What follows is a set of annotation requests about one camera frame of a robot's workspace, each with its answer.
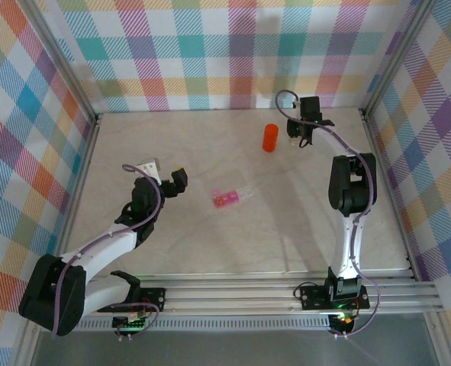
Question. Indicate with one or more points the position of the small orange pills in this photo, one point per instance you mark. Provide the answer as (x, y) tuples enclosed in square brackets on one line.
[(218, 199)]

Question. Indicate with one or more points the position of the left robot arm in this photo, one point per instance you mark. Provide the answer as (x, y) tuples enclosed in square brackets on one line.
[(49, 289)]

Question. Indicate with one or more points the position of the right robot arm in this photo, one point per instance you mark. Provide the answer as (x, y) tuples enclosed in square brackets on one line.
[(349, 190)]

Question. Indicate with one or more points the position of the aluminium side rail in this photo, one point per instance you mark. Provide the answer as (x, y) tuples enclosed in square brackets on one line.
[(76, 190), (388, 190)]

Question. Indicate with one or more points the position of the aluminium mounting rail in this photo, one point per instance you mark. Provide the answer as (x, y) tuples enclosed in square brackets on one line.
[(229, 299)]

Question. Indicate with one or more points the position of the pink plastic test tube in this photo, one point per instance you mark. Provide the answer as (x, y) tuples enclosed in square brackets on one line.
[(229, 197)]

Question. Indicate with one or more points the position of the aluminium frame post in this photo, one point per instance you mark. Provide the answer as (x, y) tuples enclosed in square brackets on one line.
[(397, 57), (61, 57)]

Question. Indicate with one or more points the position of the orange pill bottle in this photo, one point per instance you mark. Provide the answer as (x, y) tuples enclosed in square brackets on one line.
[(269, 143)]

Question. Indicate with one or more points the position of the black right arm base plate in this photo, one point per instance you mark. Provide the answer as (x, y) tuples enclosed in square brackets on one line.
[(313, 297)]

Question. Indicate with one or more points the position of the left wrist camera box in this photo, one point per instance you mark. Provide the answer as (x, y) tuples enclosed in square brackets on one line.
[(151, 169)]

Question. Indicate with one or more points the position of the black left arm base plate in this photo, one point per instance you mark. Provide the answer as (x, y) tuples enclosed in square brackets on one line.
[(154, 297)]

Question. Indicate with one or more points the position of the black controller board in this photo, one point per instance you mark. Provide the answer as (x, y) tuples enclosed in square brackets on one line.
[(343, 320), (131, 325)]

